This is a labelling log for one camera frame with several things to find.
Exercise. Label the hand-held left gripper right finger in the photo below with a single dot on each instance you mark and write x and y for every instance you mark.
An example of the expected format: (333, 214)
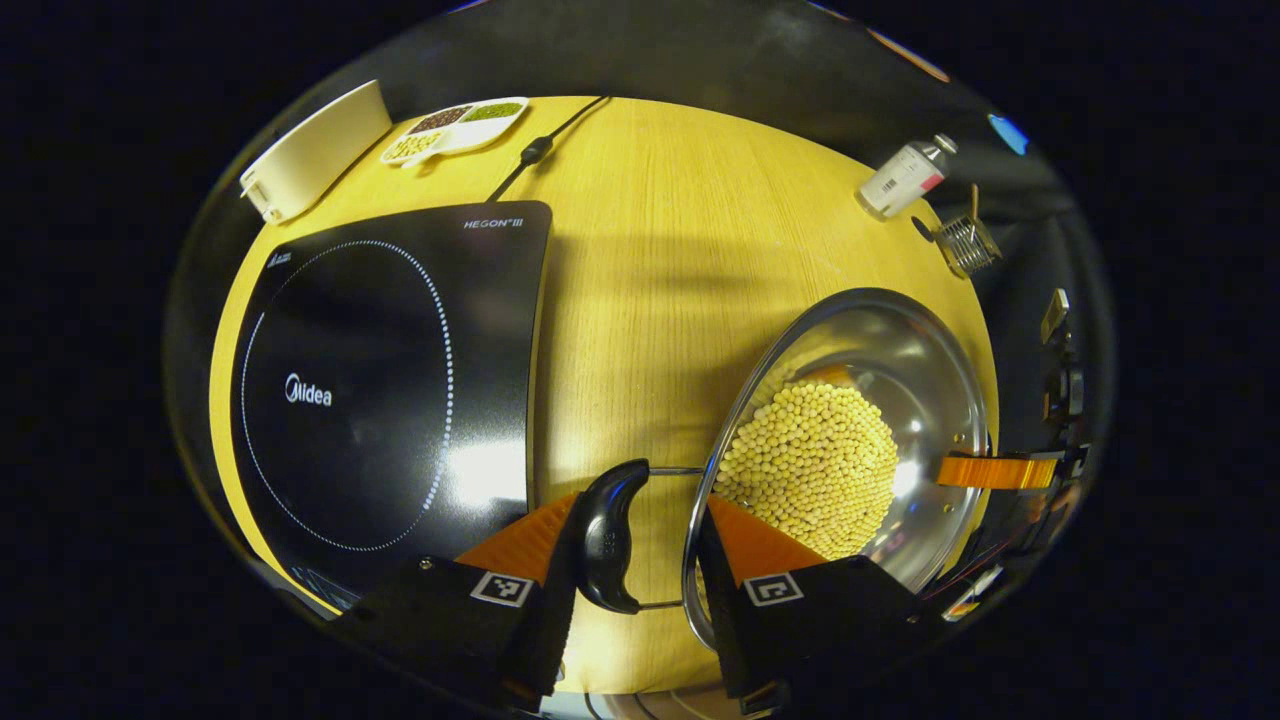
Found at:
(800, 630)

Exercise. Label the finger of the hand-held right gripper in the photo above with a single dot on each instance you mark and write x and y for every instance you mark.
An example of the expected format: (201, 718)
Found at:
(1000, 471)

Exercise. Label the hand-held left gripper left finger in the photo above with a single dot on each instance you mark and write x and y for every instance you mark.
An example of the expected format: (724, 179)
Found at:
(480, 620)

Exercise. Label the pile of yellow soybeans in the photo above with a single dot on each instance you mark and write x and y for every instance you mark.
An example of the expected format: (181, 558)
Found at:
(810, 470)

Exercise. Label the black induction cooktop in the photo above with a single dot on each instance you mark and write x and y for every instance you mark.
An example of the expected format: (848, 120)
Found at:
(380, 330)

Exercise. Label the glass cup with sticks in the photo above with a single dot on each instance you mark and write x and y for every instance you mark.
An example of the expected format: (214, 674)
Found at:
(968, 245)

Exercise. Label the small black round disc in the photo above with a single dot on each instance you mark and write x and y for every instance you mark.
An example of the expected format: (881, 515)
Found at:
(920, 228)

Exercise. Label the small bottle with pink label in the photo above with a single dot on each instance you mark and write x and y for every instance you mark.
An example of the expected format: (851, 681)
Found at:
(905, 178)

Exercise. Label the white divided dish of beans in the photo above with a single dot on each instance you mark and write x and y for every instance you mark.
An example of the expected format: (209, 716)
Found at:
(455, 128)

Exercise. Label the white toaster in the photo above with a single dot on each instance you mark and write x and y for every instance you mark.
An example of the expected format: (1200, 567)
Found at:
(315, 150)

